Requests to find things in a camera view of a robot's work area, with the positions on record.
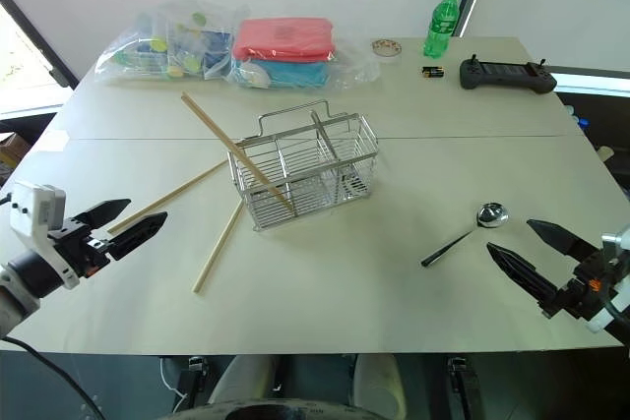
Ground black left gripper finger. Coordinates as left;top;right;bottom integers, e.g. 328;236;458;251
73;198;133;231
107;210;169;262

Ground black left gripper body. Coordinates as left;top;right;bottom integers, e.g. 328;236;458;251
48;215;115;279

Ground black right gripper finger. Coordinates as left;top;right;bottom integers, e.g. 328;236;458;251
526;218;593;260
485;242;561;305

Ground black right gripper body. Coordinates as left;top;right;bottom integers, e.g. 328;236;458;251
540;242;619;324

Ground wooden chopstick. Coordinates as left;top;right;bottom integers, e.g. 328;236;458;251
106;159;230;236
191;200;245;295
180;90;297;215

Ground cardboard box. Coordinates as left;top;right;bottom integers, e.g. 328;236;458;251
0;131;32;169

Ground blue-capped bottles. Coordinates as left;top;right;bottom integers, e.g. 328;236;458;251
564;103;593;132

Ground dark grey handheld controller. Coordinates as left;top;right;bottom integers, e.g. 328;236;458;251
459;53;559;95

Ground pale rounded shape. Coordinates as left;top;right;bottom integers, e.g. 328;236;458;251
352;353;409;420
208;354;283;407

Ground clear bag of colourful items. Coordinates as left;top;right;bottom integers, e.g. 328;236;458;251
94;0;252;83

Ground blue folded cloth pack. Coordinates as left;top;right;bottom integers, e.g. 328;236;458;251
229;57;332;90

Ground green plastic soda bottle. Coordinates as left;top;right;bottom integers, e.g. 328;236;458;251
422;0;465;60

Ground pink folded cloth pack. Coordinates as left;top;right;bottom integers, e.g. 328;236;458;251
231;17;337;65

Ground clear plastic bag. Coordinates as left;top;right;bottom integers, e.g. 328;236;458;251
224;15;381;92

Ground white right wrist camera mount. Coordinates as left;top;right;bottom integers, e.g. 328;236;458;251
587;225;630;333

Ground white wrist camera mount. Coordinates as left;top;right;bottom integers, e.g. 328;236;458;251
9;182;81;291
587;225;630;333

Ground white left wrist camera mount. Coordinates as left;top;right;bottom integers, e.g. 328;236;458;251
9;182;81;291

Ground black-handled steel spoon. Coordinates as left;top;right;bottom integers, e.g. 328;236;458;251
419;202;511;270

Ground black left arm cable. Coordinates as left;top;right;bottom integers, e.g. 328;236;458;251
0;334;107;420

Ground thin white cable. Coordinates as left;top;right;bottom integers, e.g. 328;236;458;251
158;355;189;400

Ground silver wire cutlery basket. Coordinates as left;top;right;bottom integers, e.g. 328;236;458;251
226;99;381;233

